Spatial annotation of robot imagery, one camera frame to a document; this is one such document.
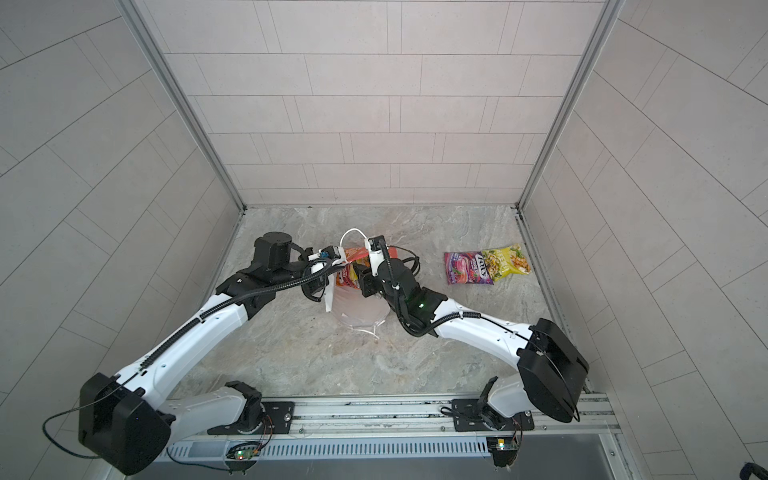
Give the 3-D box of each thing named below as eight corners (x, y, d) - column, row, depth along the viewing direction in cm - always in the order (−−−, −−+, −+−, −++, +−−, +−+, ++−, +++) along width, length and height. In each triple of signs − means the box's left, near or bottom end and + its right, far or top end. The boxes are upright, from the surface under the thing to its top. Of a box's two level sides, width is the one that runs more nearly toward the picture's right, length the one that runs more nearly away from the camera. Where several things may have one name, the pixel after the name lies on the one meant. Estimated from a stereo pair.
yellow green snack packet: (493, 282, 98) (497, 274, 94) (482, 257, 104) (485, 249, 100) (528, 275, 99) (533, 267, 96) (515, 251, 106) (519, 243, 102)
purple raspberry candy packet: (447, 284, 97) (449, 279, 94) (444, 257, 104) (445, 251, 101) (489, 284, 97) (492, 279, 94) (483, 257, 104) (485, 251, 101)
